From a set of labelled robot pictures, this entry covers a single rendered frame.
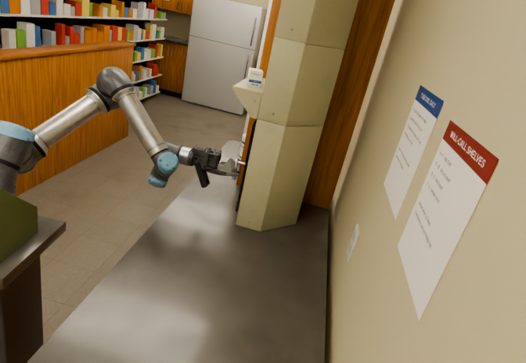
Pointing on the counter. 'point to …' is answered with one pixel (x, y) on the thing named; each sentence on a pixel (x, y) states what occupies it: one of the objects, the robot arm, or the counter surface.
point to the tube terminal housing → (287, 132)
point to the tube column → (319, 5)
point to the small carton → (254, 77)
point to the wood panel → (378, 26)
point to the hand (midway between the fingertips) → (235, 174)
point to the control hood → (250, 96)
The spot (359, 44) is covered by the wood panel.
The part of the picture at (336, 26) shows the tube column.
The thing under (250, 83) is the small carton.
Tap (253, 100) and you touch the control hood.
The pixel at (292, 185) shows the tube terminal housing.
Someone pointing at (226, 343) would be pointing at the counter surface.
